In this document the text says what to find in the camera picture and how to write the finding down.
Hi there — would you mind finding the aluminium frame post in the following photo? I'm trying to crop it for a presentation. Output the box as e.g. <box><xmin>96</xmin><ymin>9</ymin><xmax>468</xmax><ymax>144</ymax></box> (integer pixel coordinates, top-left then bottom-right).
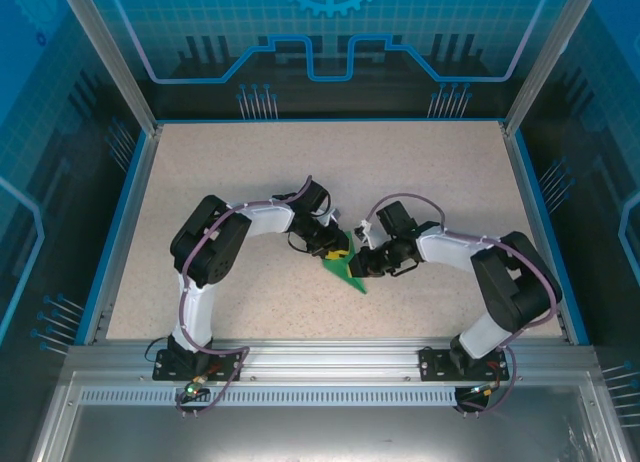
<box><xmin>501</xmin><ymin>0</ymin><xmax>605</xmax><ymax>137</ymax></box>
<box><xmin>55</xmin><ymin>0</ymin><xmax>164</xmax><ymax>136</ymax></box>

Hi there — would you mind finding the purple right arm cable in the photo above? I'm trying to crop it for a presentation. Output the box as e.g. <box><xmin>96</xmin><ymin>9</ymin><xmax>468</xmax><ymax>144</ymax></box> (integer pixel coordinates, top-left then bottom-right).
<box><xmin>367</xmin><ymin>192</ymin><xmax>564</xmax><ymax>416</ymax></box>

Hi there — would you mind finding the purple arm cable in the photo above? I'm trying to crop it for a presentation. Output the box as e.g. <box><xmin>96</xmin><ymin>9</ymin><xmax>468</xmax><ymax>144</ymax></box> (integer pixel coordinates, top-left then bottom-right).
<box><xmin>174</xmin><ymin>175</ymin><xmax>334</xmax><ymax>419</ymax></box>
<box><xmin>367</xmin><ymin>192</ymin><xmax>564</xmax><ymax>416</ymax></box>

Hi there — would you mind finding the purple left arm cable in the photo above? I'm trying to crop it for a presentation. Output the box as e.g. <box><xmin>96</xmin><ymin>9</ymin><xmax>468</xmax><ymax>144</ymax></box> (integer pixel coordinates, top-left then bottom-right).
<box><xmin>174</xmin><ymin>175</ymin><xmax>334</xmax><ymax>419</ymax></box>

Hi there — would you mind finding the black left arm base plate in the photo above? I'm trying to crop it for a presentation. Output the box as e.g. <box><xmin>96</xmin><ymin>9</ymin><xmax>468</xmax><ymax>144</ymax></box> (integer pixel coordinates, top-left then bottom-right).
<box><xmin>152</xmin><ymin>348</ymin><xmax>245</xmax><ymax>383</ymax></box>

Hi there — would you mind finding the long aluminium mounting rail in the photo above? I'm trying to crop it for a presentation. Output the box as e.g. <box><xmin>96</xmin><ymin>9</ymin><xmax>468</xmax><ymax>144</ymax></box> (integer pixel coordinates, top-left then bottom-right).
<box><xmin>64</xmin><ymin>336</ymin><xmax>601</xmax><ymax>383</ymax></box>

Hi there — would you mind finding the blue aluminium table side rail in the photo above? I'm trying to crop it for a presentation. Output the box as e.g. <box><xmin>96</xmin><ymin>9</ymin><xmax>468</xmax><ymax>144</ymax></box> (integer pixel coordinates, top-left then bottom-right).
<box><xmin>82</xmin><ymin>124</ymin><xmax>164</xmax><ymax>346</ymax></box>
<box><xmin>499</xmin><ymin>121</ymin><xmax>591</xmax><ymax>346</ymax></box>

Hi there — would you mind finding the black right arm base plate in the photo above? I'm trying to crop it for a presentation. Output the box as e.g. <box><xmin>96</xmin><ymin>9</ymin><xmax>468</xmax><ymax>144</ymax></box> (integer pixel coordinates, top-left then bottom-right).
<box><xmin>418</xmin><ymin>345</ymin><xmax>511</xmax><ymax>383</ymax></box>

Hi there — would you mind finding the slotted grey cable duct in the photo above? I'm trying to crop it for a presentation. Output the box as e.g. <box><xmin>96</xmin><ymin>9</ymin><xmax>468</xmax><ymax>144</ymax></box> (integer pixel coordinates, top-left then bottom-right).
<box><xmin>79</xmin><ymin>387</ymin><xmax>481</xmax><ymax>407</ymax></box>

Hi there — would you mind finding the thin black cable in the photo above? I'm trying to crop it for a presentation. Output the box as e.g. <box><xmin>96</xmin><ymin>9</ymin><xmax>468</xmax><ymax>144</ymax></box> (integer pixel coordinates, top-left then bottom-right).
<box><xmin>143</xmin><ymin>336</ymin><xmax>171</xmax><ymax>369</ymax></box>

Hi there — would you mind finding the green paper sheet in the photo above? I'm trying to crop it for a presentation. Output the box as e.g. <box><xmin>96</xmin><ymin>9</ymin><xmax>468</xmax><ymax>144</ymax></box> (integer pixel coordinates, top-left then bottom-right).
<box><xmin>319</xmin><ymin>230</ymin><xmax>370</xmax><ymax>296</ymax></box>

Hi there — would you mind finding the cable connector with green light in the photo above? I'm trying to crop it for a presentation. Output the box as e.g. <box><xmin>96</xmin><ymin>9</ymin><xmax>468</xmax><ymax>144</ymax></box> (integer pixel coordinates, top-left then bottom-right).
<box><xmin>183</xmin><ymin>374</ymin><xmax>209</xmax><ymax>398</ymax></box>

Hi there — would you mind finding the cable connector with orange tip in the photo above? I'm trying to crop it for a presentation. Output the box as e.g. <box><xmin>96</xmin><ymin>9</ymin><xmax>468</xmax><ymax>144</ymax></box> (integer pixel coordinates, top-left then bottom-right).
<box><xmin>467</xmin><ymin>381</ymin><xmax>502</xmax><ymax>398</ymax></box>

